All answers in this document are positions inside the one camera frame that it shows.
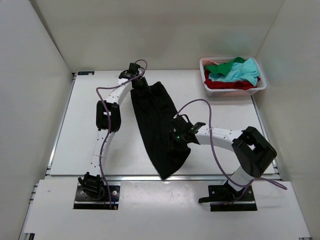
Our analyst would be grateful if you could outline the blue label sticker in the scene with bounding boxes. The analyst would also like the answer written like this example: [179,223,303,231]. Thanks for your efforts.
[77,71,95,76]

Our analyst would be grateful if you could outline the green t shirt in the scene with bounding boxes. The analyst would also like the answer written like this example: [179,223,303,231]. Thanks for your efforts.
[204,57,246,76]

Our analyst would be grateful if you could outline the black t shirt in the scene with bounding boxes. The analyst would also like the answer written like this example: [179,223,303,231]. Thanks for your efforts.
[130,81,191,180]

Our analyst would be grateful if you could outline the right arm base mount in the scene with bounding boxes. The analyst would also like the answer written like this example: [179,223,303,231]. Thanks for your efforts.
[198,181,258,212]

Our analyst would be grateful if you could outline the red t shirt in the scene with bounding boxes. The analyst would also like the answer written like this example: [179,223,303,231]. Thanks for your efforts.
[204,70,257,90]

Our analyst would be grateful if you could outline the teal t shirt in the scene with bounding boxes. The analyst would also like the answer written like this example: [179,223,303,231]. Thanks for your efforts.
[209,58,260,86]

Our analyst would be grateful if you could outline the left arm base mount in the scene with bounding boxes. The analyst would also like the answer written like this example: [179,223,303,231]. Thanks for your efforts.
[73,172,121,211]

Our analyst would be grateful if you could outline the white plastic laundry basket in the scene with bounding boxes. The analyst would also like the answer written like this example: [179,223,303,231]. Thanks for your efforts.
[199,56,267,97]

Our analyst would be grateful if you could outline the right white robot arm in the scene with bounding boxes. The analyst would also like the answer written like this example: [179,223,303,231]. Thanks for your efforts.
[170,114,277,197]

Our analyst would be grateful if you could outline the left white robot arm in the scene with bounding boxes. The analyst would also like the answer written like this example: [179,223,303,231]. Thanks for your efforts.
[78,59,148,204]

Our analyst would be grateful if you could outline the pink t shirt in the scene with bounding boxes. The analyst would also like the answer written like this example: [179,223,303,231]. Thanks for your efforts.
[201,58,219,66]

